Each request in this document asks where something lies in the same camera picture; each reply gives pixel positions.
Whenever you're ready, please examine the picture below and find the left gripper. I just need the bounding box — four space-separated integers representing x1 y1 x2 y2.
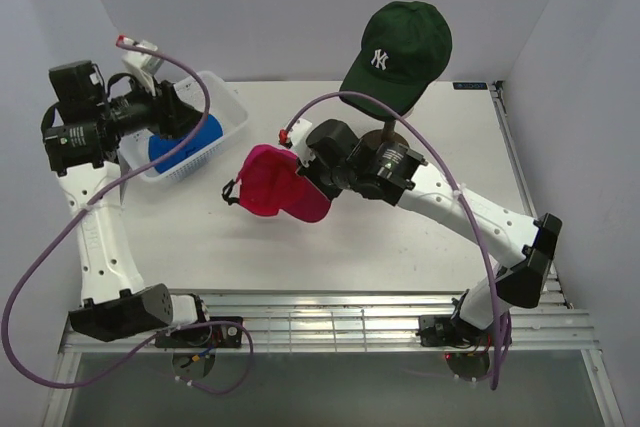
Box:
99 68 208 141

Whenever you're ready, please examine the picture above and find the pink cap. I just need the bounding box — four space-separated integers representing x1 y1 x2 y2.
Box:
221 144 331 223

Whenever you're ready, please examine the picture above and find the dark green NY cap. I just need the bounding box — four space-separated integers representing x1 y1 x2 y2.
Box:
339 1 453 121

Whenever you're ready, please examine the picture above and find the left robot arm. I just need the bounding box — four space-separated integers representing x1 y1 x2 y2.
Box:
41 60 212 347

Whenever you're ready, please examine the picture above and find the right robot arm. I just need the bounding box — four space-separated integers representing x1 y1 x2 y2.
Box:
287 119 562 346

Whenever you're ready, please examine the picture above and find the blue cap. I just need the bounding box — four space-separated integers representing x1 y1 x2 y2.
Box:
147 114 223 173

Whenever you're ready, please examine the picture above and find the white plastic basket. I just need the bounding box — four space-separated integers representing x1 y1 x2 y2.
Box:
119 71 249 187

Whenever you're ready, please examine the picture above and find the brown mannequin stand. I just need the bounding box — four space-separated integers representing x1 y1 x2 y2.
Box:
358 120 410 158

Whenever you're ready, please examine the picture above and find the blue logo sticker right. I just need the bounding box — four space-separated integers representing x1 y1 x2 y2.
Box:
452 82 488 91

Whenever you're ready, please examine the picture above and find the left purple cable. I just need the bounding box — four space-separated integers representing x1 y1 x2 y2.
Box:
2 49 254 394

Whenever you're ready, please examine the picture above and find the purple cable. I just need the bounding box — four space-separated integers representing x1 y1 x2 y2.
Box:
284 91 512 391
2 49 254 394

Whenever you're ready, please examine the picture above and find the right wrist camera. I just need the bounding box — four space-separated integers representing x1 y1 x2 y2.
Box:
278 118 315 167

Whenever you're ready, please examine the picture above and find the aluminium rail frame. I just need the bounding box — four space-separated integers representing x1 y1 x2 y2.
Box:
45 81 624 426

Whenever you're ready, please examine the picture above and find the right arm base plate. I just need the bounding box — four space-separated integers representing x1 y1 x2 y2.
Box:
416 315 493 349

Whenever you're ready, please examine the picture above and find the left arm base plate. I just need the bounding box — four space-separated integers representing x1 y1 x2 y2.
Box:
154 316 244 349

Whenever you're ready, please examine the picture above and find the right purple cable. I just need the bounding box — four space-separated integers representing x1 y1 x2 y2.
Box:
284 91 512 391

